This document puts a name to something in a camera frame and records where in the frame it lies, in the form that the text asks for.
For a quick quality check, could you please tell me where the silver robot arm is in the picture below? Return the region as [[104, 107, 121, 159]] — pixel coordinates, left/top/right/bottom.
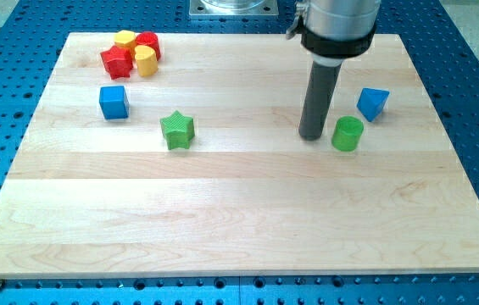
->
[[286, 0, 381, 67]]

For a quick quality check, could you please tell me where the green star block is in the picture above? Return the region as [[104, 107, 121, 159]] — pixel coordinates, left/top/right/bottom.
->
[[160, 111, 195, 150]]

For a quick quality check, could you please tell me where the red star block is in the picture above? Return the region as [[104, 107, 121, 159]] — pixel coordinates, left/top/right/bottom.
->
[[100, 46, 133, 80]]

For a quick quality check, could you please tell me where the wooden board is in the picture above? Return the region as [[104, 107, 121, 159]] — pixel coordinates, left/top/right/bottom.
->
[[0, 33, 479, 279]]

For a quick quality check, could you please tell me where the green cylinder block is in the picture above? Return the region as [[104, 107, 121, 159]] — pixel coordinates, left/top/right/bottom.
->
[[331, 116, 364, 152]]

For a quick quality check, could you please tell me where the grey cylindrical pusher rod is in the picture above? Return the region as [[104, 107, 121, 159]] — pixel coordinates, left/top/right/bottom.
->
[[298, 62, 341, 141]]

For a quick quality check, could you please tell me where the yellow cylinder block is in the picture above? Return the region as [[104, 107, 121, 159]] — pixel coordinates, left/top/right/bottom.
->
[[135, 45, 159, 77]]

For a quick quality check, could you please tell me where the blue cube block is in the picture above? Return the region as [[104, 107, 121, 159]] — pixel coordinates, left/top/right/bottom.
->
[[99, 86, 129, 120]]

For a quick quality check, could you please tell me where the blue triangular block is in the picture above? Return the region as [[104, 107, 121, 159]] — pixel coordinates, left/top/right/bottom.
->
[[356, 88, 390, 122]]

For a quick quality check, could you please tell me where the red cylinder block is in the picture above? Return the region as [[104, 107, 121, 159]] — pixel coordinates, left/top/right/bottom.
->
[[136, 31, 161, 60]]

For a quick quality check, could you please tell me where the yellow hexagon block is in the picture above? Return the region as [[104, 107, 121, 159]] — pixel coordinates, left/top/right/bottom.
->
[[114, 30, 136, 58]]

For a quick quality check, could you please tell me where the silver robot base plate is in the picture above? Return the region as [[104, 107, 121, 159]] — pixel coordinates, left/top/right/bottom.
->
[[188, 0, 279, 17]]

